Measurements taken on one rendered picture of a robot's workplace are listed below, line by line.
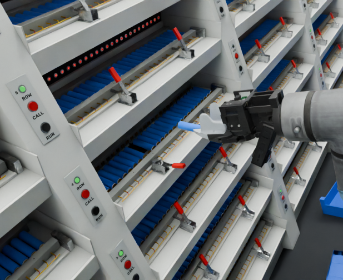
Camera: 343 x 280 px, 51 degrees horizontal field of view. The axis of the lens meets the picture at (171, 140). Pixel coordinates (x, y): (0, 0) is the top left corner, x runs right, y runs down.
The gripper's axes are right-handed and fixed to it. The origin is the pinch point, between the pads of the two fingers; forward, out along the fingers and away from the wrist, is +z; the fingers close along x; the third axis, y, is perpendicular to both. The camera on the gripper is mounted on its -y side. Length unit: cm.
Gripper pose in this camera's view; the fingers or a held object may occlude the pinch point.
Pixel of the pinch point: (202, 130)
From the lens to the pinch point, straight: 80.7
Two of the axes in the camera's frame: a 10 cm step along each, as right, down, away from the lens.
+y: -3.5, -8.4, -4.1
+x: -5.3, 5.4, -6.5
